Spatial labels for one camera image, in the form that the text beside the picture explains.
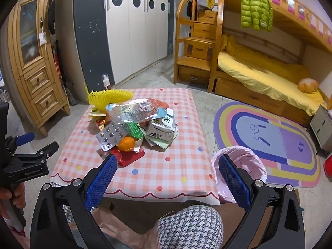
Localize yellow foam fruit net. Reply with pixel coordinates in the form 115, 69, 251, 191
83, 83, 134, 109

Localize red bin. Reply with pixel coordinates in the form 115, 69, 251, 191
323, 154, 332, 179

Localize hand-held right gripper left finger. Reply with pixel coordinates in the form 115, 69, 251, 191
30, 154, 118, 249

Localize orange red wrapper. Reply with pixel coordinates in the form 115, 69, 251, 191
146, 98, 170, 109

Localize black hanging bag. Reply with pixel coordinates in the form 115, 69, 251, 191
47, 0, 56, 35

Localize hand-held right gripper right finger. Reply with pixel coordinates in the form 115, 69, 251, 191
218, 154, 306, 249

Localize pink trash bag bin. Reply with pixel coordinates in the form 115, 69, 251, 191
211, 146, 267, 204

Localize wooden bunk bed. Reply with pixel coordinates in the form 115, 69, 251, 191
209, 0, 332, 127

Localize wooden glass-door cabinet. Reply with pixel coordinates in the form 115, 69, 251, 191
6, 0, 72, 137

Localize rainbow oval rug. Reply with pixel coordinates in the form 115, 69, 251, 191
213, 101, 321, 188

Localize green puffer jacket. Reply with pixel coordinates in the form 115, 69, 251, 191
241, 0, 273, 32

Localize white grey wardrobe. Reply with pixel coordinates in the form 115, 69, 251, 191
56, 0, 177, 101

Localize silver pill blister pack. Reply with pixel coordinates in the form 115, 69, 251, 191
96, 121, 130, 151

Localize yellow bedsheet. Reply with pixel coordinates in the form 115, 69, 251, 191
217, 35, 325, 116

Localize red flat box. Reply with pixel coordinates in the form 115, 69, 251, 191
109, 145, 146, 168

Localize green medicine box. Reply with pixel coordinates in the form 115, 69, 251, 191
122, 122, 144, 139

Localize grey nightstand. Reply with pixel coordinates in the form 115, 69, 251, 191
309, 105, 332, 155

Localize clear printed plastic bag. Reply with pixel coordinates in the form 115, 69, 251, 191
105, 100, 169, 122

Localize white milk carton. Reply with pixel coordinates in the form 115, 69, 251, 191
146, 119, 178, 142

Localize rolled patterned mat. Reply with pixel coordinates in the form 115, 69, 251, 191
52, 40, 77, 107

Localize pink plastic sheet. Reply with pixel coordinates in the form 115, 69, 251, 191
91, 207, 161, 249

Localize orange tangerine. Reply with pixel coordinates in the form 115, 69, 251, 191
117, 137, 136, 152

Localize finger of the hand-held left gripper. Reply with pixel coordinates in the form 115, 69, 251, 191
10, 141, 60, 164
5, 132, 36, 148

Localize light green paper wrapper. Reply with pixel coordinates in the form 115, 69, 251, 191
145, 135, 177, 150

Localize person's houndstooth trouser leg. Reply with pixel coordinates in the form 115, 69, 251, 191
156, 204, 224, 249

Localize pink checkered tablecloth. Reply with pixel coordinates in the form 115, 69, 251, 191
50, 88, 221, 206

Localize wooden stair drawer unit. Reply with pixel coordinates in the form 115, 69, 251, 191
174, 0, 223, 85

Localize person's left hand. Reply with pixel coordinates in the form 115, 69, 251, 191
0, 183, 26, 220

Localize orange plush toy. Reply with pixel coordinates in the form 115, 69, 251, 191
297, 78, 319, 93

